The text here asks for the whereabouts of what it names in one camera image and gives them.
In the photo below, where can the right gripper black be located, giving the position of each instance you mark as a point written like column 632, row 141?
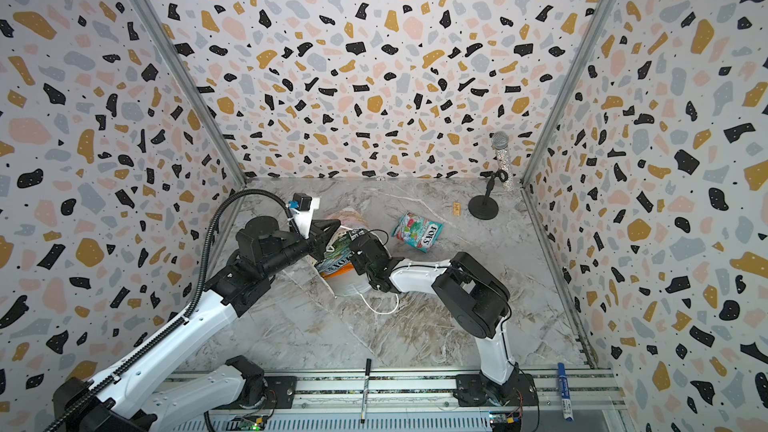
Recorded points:
column 365, row 250

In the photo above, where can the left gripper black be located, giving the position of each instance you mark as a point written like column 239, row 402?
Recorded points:
column 320, row 233

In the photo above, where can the white cartoon paper bag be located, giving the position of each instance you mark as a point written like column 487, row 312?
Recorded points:
column 352, row 285

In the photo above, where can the green yellow candy bag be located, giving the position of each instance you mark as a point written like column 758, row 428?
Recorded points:
column 337, row 255

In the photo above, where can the teal mint blossom candy bag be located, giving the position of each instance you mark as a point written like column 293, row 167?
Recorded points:
column 417, row 231

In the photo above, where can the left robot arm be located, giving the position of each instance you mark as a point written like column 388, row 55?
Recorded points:
column 127, row 397

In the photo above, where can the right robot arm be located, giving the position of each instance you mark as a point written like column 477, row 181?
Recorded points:
column 475, row 298

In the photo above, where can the black marker pen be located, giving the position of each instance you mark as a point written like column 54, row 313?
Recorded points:
column 365, row 391

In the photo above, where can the black microphone stand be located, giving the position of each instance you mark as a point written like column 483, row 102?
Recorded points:
column 484, row 207

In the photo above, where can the silver glitter microphone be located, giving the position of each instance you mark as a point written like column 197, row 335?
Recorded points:
column 500, row 145

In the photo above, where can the blue marker pen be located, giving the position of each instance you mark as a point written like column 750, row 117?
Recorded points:
column 563, row 385

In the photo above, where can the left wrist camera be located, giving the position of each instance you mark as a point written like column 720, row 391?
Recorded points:
column 302, row 207

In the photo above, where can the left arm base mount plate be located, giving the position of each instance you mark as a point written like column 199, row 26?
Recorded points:
column 265, row 394

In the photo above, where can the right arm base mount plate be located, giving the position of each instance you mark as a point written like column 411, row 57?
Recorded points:
column 476, row 390

